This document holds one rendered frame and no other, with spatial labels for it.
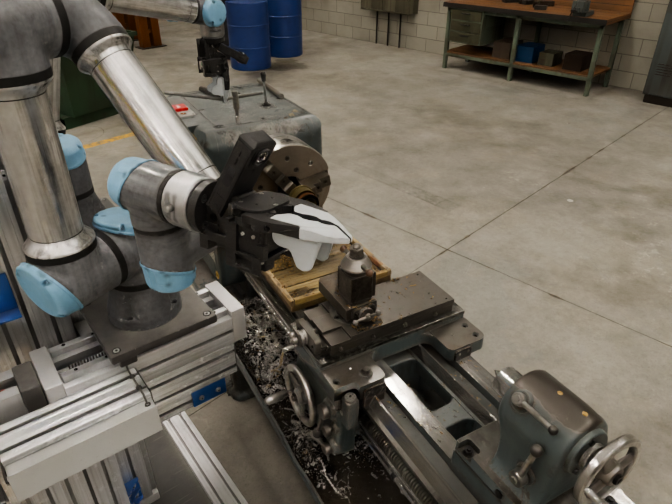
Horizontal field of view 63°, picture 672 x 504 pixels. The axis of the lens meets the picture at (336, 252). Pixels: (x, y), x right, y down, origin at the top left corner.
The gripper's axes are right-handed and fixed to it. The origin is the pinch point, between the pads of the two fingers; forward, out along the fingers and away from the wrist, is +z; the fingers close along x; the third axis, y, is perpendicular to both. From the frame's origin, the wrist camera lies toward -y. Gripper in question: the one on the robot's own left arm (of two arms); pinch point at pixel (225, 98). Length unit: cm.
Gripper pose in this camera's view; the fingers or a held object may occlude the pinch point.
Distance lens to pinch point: 197.1
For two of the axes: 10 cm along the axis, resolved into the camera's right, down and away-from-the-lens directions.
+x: 4.8, 4.6, -7.5
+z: 0.0, 8.5, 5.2
